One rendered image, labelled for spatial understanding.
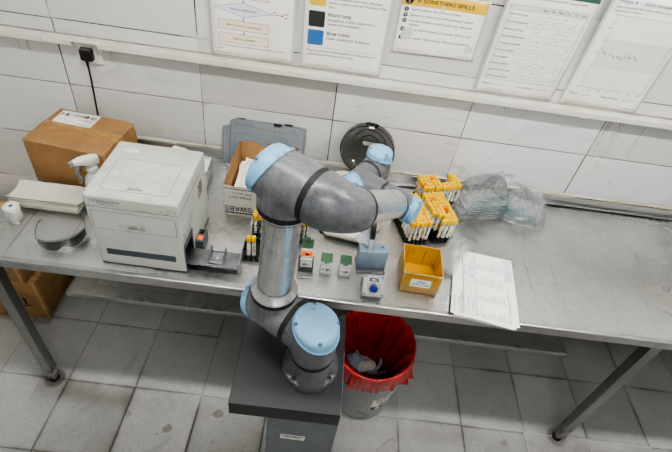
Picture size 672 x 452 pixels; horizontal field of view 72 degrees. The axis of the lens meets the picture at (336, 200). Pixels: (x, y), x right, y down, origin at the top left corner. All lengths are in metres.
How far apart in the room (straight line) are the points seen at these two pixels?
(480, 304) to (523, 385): 1.07
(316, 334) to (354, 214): 0.37
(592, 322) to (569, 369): 1.04
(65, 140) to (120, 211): 0.53
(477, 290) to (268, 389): 0.79
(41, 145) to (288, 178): 1.27
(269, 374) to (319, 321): 0.26
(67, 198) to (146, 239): 0.46
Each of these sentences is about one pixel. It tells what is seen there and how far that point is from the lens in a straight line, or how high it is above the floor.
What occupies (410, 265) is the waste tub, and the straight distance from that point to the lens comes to 1.70.
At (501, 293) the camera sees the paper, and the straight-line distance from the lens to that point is 1.74.
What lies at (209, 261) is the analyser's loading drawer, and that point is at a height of 0.93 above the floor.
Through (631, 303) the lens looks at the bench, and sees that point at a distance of 2.01.
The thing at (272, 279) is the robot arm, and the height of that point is 1.27.
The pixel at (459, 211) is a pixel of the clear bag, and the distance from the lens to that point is 1.95.
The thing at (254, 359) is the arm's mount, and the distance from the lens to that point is 1.35.
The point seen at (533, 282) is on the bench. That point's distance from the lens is 1.85.
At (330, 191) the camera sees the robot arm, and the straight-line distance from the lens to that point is 0.84.
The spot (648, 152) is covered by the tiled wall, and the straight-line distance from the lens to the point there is 2.25.
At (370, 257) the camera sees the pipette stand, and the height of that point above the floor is 0.95.
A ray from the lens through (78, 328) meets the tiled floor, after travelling 2.68.
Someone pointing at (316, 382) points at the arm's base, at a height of 0.98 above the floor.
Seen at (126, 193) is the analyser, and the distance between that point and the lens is 1.48.
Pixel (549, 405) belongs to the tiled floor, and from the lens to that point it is 2.70.
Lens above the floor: 2.12
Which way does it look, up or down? 41 degrees down
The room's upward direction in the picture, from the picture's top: 9 degrees clockwise
